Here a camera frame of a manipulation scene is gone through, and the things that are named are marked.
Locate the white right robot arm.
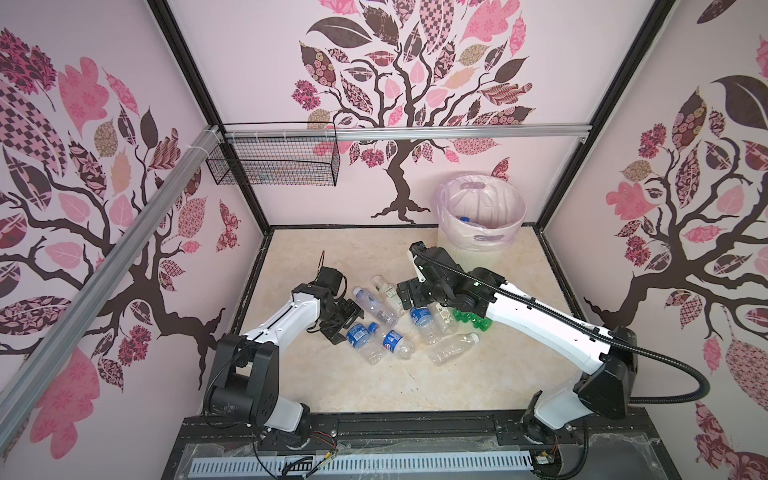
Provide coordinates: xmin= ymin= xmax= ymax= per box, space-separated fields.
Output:
xmin=401 ymin=241 xmax=637 ymax=437

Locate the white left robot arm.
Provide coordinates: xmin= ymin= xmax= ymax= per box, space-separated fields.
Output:
xmin=202 ymin=267 xmax=363 ymax=442

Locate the clear empty bottle white cap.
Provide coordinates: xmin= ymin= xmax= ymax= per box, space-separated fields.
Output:
xmin=427 ymin=333 xmax=480 ymax=366

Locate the white ribbed waste bin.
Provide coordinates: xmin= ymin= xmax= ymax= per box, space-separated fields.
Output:
xmin=437 ymin=230 xmax=505 ymax=272

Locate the white slotted cable duct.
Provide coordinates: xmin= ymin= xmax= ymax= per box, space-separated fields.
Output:
xmin=186 ymin=451 xmax=533 ymax=479

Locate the silver aluminium rail back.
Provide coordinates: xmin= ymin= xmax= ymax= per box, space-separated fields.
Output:
xmin=225 ymin=124 xmax=592 ymax=142

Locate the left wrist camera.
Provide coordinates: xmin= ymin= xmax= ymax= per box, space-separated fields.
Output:
xmin=314 ymin=266 xmax=347 ymax=297

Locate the black wire mesh basket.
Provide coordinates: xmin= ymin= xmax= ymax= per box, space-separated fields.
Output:
xmin=206 ymin=120 xmax=341 ymax=187

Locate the pink plastic bin liner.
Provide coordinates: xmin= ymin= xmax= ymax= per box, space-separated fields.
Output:
xmin=432 ymin=173 xmax=527 ymax=251

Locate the green soda bottle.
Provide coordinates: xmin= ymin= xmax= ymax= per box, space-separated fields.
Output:
xmin=471 ymin=316 xmax=493 ymax=332
xmin=452 ymin=309 xmax=472 ymax=323

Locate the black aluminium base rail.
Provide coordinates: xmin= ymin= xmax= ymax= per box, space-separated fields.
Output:
xmin=174 ymin=408 xmax=658 ymax=451

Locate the Pocari Sweat bottle blue label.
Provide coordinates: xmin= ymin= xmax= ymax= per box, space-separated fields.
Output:
xmin=410 ymin=307 xmax=441 ymax=345

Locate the clear bottle white green label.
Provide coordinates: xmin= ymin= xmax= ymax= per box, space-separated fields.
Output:
xmin=371 ymin=275 xmax=406 ymax=317

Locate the blue cap pale label bottle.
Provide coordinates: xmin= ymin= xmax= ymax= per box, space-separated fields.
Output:
xmin=456 ymin=216 xmax=481 ymax=229

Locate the white cap blue label bottle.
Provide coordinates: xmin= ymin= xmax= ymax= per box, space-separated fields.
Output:
xmin=346 ymin=323 xmax=383 ymax=365

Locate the silver aluminium rail left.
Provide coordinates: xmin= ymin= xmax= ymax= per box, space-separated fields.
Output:
xmin=1 ymin=125 xmax=220 ymax=450

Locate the green soda bottle right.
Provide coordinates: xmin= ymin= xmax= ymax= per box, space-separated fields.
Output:
xmin=471 ymin=316 xmax=493 ymax=332

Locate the green soda bottle left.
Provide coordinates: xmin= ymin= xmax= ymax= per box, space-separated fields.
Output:
xmin=452 ymin=309 xmax=472 ymax=323

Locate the silver aluminium rail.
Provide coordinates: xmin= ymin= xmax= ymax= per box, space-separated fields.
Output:
xmin=225 ymin=124 xmax=592 ymax=142
xmin=1 ymin=125 xmax=220 ymax=450

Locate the black corrugated cable conduit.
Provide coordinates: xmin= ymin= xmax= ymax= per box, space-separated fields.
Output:
xmin=410 ymin=242 xmax=712 ymax=480

